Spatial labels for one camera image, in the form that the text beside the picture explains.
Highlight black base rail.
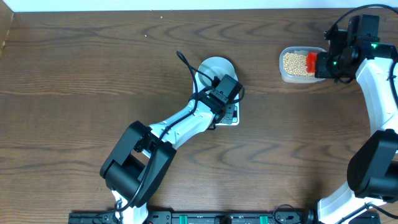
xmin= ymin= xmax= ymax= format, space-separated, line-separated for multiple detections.
xmin=68 ymin=210 xmax=307 ymax=224

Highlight white round bowl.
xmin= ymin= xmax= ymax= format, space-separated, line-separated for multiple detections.
xmin=195 ymin=57 xmax=238 ymax=91

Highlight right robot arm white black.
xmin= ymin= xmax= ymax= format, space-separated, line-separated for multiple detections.
xmin=314 ymin=56 xmax=397 ymax=223

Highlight white digital kitchen scale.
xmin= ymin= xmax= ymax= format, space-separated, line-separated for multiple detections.
xmin=190 ymin=70 xmax=244 ymax=129

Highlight red plastic measuring scoop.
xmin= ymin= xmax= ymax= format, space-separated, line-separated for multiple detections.
xmin=306 ymin=52 xmax=318 ymax=73

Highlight clear plastic soybean container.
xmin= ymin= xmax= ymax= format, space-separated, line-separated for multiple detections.
xmin=279 ymin=47 xmax=326 ymax=84

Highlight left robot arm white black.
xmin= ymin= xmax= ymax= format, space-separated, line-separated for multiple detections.
xmin=99 ymin=91 xmax=242 ymax=223

